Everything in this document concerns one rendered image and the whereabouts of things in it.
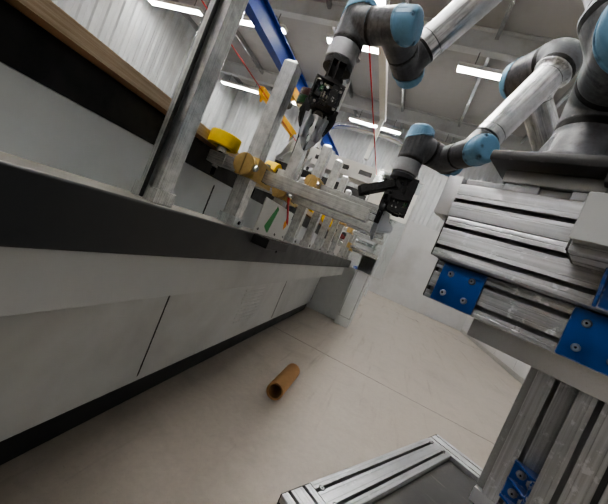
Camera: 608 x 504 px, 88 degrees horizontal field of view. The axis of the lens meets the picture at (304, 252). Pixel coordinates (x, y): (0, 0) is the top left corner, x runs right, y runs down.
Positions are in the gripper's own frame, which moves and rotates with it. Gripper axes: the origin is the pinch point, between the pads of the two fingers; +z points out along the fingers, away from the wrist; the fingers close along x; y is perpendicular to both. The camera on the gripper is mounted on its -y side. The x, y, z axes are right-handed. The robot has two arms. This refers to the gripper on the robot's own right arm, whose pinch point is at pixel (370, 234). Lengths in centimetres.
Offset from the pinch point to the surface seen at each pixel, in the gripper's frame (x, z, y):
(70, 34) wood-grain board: -63, -6, -46
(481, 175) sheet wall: 880, -349, 160
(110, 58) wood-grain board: -57, -7, -46
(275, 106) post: -30.7, -16.8, -28.9
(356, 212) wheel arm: -26.5, -1.2, -2.9
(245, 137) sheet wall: 908, -241, -604
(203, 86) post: -56, -7, -28
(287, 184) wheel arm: -26.5, -1.7, -20.7
